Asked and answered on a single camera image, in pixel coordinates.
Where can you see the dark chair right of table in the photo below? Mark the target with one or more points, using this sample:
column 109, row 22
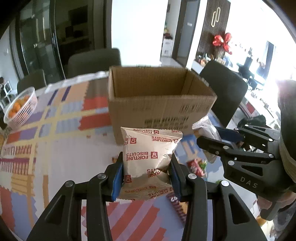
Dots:
column 229, row 87

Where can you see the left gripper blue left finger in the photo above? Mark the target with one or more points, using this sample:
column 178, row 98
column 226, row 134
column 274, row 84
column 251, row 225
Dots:
column 117, row 177

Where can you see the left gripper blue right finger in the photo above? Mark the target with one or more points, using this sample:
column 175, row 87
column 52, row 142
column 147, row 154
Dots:
column 176, row 177

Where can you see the colourful patterned table mat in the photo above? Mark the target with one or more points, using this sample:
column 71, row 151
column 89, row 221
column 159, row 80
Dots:
column 70, row 137

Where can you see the gold wall ornament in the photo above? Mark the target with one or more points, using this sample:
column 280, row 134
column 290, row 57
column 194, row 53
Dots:
column 215, row 17

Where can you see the small red snack packet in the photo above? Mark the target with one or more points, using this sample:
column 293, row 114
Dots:
column 198, row 167

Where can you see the beige fortune biscuits bag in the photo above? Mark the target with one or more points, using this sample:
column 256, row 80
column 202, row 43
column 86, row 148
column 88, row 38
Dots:
column 147, row 153

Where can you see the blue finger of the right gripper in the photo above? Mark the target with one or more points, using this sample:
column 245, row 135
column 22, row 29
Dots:
column 213, row 148
column 230, row 135

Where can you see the red foil balloon bow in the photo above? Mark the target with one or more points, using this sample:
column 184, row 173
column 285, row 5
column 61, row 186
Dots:
column 223, row 42

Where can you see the brown cardboard box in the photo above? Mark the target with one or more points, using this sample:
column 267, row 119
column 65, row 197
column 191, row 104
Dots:
column 157, row 97

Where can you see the white basket of oranges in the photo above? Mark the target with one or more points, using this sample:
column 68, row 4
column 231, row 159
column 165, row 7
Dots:
column 21, row 108

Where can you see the white clear snack bag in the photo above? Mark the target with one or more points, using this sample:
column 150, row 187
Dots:
column 204, row 128

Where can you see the dark chair far left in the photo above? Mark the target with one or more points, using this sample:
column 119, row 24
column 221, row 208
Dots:
column 35, row 79

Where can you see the brown Costa biscuit packet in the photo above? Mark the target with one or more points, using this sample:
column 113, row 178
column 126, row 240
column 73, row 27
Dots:
column 180, row 207

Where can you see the white storage shelf unit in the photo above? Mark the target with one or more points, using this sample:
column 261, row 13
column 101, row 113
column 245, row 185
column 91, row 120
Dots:
column 167, row 45

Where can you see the person's right hand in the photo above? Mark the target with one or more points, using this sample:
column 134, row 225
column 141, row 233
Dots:
column 284, row 219

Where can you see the dark chair behind table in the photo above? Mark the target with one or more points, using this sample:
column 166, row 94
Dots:
column 93, row 61

